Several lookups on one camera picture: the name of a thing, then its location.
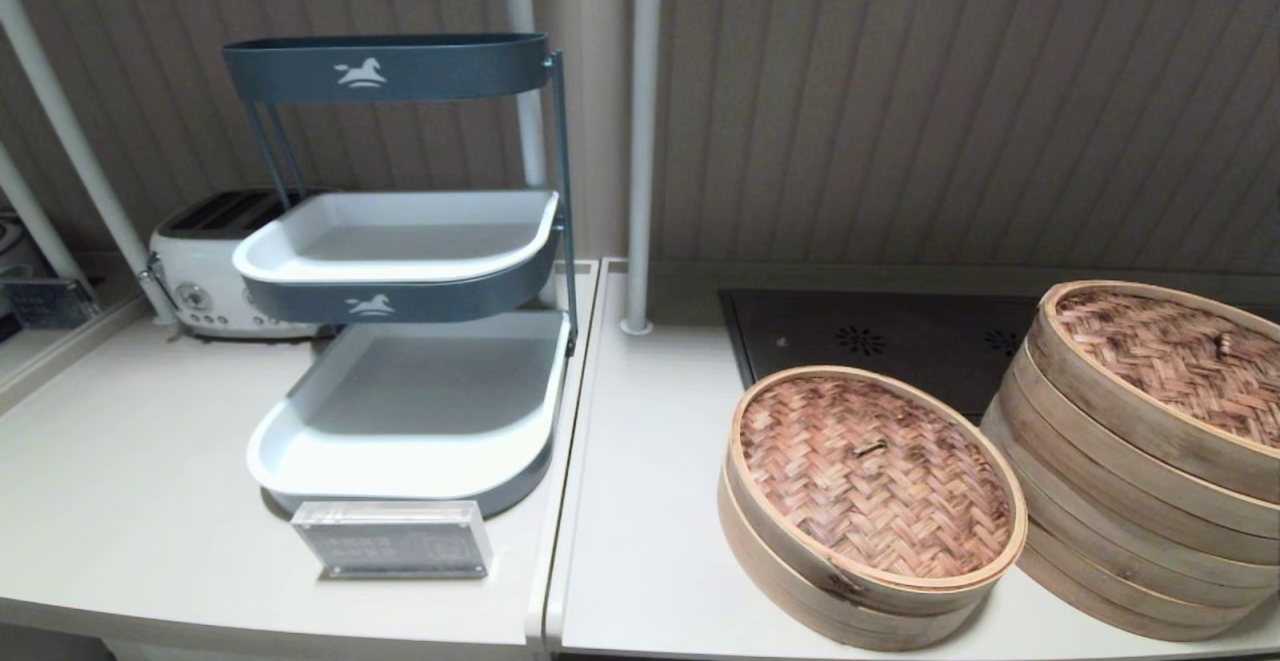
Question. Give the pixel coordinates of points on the white retro toaster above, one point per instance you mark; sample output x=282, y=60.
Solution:
x=195, y=261

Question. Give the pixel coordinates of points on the white tray with blue base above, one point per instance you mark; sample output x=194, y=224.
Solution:
x=420, y=391

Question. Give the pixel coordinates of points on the small bamboo steamer basket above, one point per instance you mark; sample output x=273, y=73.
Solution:
x=900, y=633

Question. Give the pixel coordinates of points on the dark blue metal rack frame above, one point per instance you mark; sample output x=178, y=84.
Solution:
x=563, y=191

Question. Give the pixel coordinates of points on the white metal pole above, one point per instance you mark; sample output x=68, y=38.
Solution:
x=38, y=221
x=645, y=141
x=82, y=141

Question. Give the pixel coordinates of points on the large bamboo steamer basket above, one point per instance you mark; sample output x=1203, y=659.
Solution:
x=1100, y=601
x=1100, y=536
x=1100, y=466

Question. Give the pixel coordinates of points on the black induction cooktop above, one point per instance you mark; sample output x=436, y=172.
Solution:
x=800, y=341

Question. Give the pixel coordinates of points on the clear acrylic warning sign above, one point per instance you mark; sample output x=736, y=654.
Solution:
x=390, y=541

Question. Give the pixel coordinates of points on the small woven bamboo steamer lid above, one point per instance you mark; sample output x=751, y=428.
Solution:
x=880, y=481

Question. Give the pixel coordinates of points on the dark blue horse-logo shelf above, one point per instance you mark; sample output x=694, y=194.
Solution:
x=450, y=69

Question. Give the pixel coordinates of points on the white tray with horse logo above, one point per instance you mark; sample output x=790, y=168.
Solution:
x=400, y=241

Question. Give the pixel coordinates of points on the grey patterned box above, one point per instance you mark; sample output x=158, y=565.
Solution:
x=45, y=303

